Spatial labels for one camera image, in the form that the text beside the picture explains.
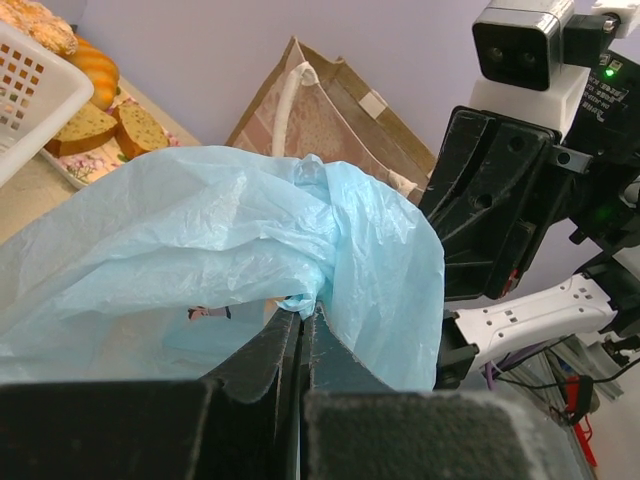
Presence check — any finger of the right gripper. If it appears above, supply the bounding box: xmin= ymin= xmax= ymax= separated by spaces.
xmin=419 ymin=106 xmax=559 ymax=301

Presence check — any floral serving tray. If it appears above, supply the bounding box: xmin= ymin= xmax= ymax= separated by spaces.
xmin=38 ymin=87 xmax=184 ymax=191

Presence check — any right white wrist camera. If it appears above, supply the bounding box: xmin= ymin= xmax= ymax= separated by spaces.
xmin=469 ymin=1 xmax=639 ymax=135

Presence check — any toy bread slice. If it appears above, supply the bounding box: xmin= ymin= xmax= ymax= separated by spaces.
xmin=112 ymin=101 xmax=170 ymax=160
xmin=44 ymin=102 xmax=118 ymax=158

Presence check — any white plastic basket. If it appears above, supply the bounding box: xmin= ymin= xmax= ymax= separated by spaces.
xmin=0 ymin=23 xmax=94 ymax=183

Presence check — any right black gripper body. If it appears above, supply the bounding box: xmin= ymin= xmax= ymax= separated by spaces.
xmin=519 ymin=47 xmax=640 ymax=261

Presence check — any blue plastic bag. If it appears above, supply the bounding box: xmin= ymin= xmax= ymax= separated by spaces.
xmin=1 ymin=146 xmax=444 ymax=391

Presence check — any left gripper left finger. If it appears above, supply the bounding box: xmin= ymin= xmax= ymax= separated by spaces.
xmin=1 ymin=310 xmax=301 ymax=479

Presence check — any toy croissant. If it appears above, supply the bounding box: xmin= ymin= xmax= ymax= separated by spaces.
xmin=66 ymin=36 xmax=120 ymax=111

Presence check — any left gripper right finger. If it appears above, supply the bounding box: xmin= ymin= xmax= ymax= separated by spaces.
xmin=300 ymin=306 xmax=583 ymax=479

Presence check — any brown jute grocery bag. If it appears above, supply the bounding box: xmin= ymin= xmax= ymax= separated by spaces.
xmin=227 ymin=38 xmax=436 ymax=204

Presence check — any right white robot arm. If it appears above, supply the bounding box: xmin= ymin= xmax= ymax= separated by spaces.
xmin=419 ymin=51 xmax=639 ymax=389

